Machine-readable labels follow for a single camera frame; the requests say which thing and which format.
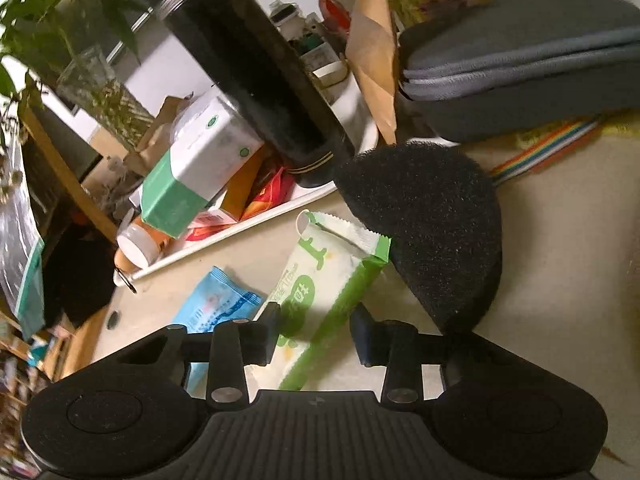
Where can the black thermos bottle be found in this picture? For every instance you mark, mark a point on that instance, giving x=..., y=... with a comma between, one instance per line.
x=250, y=60

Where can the brown paper bag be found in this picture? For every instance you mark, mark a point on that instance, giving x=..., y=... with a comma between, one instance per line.
x=372, y=60

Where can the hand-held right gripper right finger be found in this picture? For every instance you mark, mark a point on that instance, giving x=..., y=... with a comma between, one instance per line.
x=362, y=340

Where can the wooden chair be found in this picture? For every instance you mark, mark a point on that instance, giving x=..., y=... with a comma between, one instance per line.
x=60, y=170

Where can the red snack packet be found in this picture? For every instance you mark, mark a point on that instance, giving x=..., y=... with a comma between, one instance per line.
x=265, y=195

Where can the orange snack packet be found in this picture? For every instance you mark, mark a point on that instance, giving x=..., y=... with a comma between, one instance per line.
x=242, y=185

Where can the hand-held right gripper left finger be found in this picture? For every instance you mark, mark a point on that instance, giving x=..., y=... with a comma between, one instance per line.
x=270, y=332

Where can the black foam sponge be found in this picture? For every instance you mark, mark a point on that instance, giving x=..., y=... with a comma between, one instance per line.
x=430, y=225

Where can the tall glass vase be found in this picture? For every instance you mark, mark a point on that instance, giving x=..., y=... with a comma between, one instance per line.
x=107, y=100

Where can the white tray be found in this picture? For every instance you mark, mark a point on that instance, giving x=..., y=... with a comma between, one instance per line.
x=350, y=110

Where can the green bamboo plant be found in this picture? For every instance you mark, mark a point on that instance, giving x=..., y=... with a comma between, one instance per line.
x=55, y=5

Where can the light blue packet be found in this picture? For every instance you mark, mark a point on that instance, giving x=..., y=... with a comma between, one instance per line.
x=215, y=300

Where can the green and white box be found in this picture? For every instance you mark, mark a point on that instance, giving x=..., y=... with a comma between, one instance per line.
x=200, y=160

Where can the orange bottle white lid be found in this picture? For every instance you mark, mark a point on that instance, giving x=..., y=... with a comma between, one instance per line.
x=140, y=245

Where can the grey zip case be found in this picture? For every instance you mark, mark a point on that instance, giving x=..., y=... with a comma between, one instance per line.
x=515, y=80

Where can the green and white packet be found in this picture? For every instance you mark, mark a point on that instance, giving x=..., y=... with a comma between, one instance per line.
x=320, y=285

